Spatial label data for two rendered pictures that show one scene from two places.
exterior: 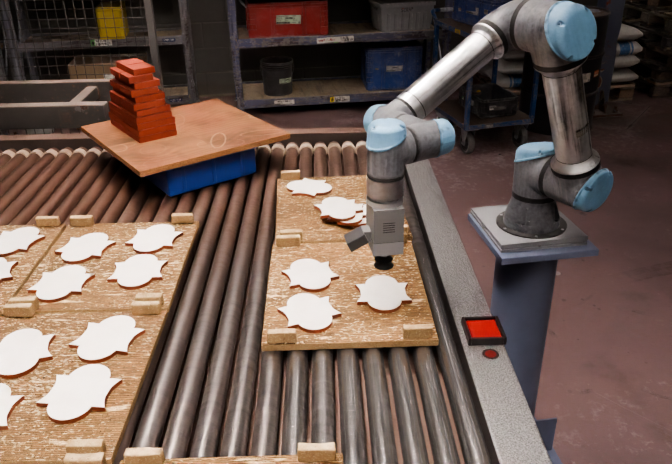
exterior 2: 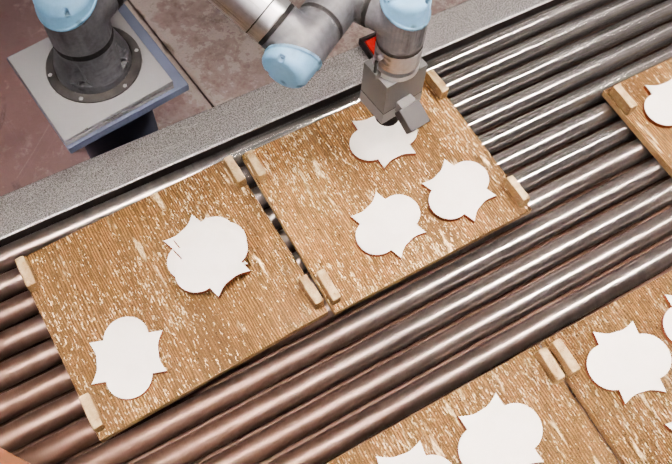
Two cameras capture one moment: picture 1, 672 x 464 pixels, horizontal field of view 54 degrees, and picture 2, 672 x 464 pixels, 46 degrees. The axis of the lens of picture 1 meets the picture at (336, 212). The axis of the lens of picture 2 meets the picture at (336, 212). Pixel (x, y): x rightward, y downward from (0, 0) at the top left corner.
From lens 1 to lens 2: 1.85 m
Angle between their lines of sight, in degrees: 80
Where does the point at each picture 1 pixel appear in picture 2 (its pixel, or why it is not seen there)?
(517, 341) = not seen: hidden behind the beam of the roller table
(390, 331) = (440, 111)
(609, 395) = (17, 165)
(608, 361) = not seen: outside the picture
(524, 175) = (101, 19)
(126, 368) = (645, 308)
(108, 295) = (563, 436)
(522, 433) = (493, 1)
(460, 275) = (284, 93)
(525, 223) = (121, 57)
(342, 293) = (401, 178)
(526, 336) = not seen: hidden behind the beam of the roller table
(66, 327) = (642, 430)
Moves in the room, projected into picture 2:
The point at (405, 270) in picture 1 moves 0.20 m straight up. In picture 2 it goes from (319, 136) to (321, 70)
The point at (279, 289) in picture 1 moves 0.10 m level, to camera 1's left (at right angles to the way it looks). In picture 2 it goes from (432, 245) to (462, 292)
